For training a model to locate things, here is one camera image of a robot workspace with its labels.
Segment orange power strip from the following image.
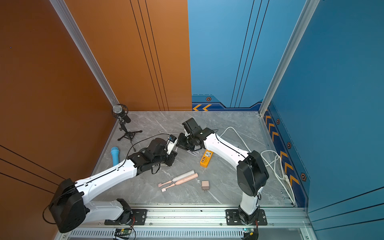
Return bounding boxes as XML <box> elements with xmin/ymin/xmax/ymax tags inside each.
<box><xmin>200</xmin><ymin>150</ymin><xmax>214</xmax><ymax>168</ymax></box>

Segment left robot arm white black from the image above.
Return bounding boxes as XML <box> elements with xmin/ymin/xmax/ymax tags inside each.
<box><xmin>48</xmin><ymin>135</ymin><xmax>178</xmax><ymax>233</ymax></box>

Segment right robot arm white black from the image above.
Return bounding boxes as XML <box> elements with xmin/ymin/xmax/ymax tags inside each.
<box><xmin>177</xmin><ymin>118</ymin><xmax>270</xmax><ymax>225</ymax></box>

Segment white electric toothbrush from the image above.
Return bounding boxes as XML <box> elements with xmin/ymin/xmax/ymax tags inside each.
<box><xmin>158</xmin><ymin>170</ymin><xmax>195</xmax><ymax>187</ymax></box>

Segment pink electric toothbrush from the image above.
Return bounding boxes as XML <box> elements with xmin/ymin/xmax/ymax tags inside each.
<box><xmin>162</xmin><ymin>173</ymin><xmax>199</xmax><ymax>192</ymax></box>

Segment blue handheld microphone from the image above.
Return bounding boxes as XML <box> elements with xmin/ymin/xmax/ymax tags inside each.
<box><xmin>111</xmin><ymin>147</ymin><xmax>120</xmax><ymax>166</ymax></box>

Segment pink charger adapter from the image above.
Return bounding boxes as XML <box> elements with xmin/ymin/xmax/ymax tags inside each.
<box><xmin>202</xmin><ymin>181</ymin><xmax>210</xmax><ymax>191</ymax></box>

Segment black microphone on tripod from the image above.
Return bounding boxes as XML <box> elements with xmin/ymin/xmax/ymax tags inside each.
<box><xmin>112</xmin><ymin>104</ymin><xmax>143</xmax><ymax>142</ymax></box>

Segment left green circuit board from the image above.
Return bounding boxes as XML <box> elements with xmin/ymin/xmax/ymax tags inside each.
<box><xmin>113</xmin><ymin>228</ymin><xmax>134</xmax><ymax>240</ymax></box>

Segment green circuit board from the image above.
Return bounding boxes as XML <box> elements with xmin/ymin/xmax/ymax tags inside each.
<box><xmin>242</xmin><ymin>229</ymin><xmax>259</xmax><ymax>240</ymax></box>
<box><xmin>113</xmin><ymin>228</ymin><xmax>134</xmax><ymax>240</ymax></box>

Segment right green circuit board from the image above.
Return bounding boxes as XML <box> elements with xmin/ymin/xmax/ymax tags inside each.
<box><xmin>242</xmin><ymin>229</ymin><xmax>259</xmax><ymax>240</ymax></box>

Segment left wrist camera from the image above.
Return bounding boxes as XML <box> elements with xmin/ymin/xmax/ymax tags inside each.
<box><xmin>167</xmin><ymin>135</ymin><xmax>178</xmax><ymax>155</ymax></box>

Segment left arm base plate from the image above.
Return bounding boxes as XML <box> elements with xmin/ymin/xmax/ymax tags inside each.
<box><xmin>104</xmin><ymin>209</ymin><xmax>147</xmax><ymax>226</ymax></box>

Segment aluminium rail frame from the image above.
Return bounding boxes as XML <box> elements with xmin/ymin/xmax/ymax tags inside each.
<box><xmin>55</xmin><ymin>205</ymin><xmax>317</xmax><ymax>240</ymax></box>

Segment white power strip cord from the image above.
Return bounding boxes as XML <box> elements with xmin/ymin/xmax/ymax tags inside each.
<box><xmin>219</xmin><ymin>126</ymin><xmax>296</xmax><ymax>205</ymax></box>

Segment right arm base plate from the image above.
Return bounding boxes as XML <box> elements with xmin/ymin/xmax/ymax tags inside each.
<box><xmin>225</xmin><ymin>209</ymin><xmax>268</xmax><ymax>226</ymax></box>

